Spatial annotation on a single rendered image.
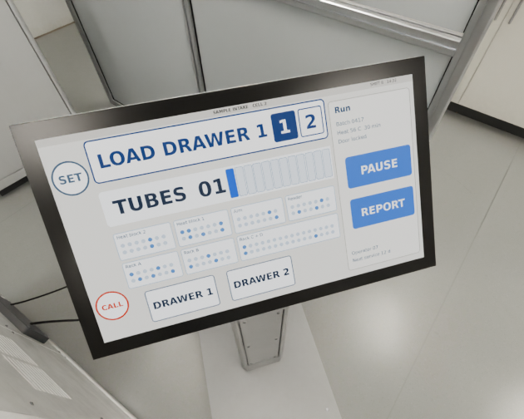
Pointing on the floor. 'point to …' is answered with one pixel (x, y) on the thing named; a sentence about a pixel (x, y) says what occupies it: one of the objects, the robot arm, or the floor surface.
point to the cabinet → (41, 367)
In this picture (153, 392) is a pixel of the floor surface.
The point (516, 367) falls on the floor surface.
